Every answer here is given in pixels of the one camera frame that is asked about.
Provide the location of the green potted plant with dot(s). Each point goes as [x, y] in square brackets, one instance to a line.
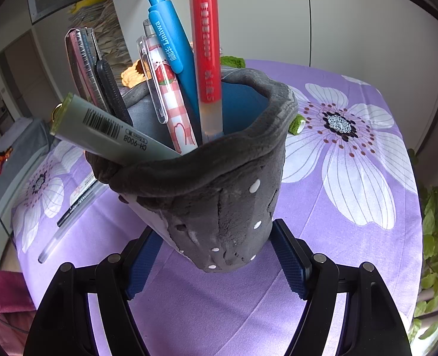
[424, 323]

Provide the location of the pink sleeve forearm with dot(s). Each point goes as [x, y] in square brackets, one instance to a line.
[16, 312]

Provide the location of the pink strawberry pen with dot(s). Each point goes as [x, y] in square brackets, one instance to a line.
[165, 91]

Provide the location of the green pen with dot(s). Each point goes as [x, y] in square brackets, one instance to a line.
[96, 131]

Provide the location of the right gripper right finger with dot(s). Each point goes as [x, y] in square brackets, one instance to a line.
[372, 324]

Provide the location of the crochet sunflower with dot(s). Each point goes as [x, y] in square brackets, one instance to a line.
[133, 76]

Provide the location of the grey fabric pen holder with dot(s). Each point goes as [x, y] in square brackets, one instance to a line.
[215, 204]

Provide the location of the stack of papers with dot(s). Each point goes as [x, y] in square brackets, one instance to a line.
[103, 19]

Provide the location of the blue pen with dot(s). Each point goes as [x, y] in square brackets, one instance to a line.
[173, 40]

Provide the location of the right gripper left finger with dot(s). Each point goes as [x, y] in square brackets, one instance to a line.
[62, 325]

